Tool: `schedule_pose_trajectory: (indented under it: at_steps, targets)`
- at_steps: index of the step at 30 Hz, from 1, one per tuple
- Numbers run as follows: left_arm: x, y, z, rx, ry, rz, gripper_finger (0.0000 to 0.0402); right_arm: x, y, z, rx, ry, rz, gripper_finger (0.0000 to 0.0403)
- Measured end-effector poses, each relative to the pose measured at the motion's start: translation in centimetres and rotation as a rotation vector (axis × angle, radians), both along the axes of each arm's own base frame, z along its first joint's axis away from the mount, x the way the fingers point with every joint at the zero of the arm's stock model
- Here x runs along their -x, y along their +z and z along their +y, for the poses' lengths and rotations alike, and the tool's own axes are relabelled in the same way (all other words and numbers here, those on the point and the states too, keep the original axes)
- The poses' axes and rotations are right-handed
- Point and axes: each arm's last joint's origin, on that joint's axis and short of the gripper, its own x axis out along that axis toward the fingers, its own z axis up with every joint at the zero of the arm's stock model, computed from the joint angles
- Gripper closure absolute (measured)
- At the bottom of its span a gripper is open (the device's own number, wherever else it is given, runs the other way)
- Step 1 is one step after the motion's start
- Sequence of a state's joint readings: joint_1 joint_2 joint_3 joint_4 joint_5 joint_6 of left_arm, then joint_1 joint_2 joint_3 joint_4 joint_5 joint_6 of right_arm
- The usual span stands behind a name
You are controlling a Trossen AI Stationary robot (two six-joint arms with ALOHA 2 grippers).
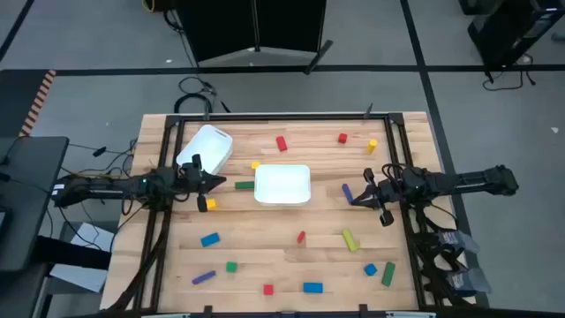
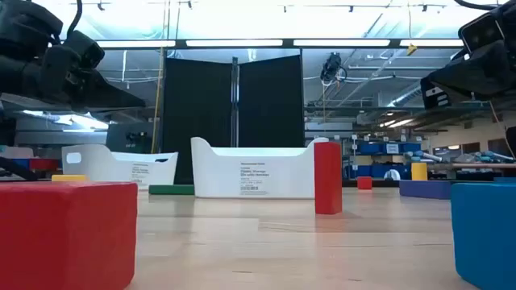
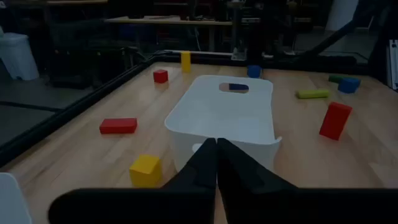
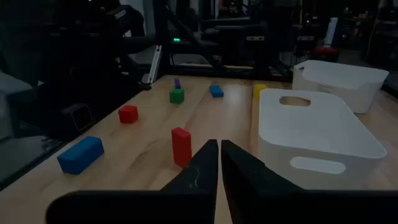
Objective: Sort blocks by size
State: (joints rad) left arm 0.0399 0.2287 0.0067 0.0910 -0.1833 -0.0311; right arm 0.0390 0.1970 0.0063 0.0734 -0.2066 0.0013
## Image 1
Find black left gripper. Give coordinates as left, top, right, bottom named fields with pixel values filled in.
left=176, top=154, right=228, bottom=214

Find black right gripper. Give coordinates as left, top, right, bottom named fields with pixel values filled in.
left=350, top=167, right=401, bottom=228

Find lime long block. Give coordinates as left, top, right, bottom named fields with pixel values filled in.
left=342, top=227, right=361, bottom=254

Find white plastic bin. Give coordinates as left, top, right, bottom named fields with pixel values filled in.
left=253, top=163, right=313, bottom=208
left=175, top=124, right=234, bottom=177

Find black folding screen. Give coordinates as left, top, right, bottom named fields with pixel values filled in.
left=175, top=0, right=335, bottom=75

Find white paper sheet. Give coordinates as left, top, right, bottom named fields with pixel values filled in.
left=49, top=222, right=115, bottom=293

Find black desk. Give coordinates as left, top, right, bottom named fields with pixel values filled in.
left=0, top=135, right=70, bottom=273

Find black equipment cart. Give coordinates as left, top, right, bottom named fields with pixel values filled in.
left=458, top=0, right=565, bottom=72

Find coiled black floor cable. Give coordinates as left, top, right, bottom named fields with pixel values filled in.
left=173, top=75, right=220, bottom=115

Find black table frame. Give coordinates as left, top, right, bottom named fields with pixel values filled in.
left=132, top=112, right=427, bottom=313

